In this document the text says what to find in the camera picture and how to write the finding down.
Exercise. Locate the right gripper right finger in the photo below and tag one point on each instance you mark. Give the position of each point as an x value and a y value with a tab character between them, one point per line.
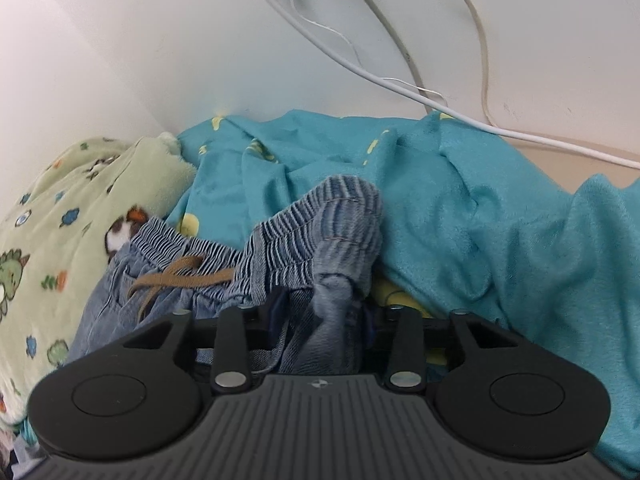
406	364

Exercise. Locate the blue denim pants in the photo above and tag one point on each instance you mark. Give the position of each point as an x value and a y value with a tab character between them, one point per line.
321	250

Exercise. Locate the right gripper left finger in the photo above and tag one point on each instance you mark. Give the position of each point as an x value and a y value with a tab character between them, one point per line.
231	359

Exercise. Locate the teal printed bed sheet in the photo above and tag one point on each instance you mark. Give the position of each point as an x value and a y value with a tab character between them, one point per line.
468	223

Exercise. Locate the green dinosaur fleece blanket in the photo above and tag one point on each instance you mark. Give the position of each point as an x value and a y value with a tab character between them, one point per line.
57	240

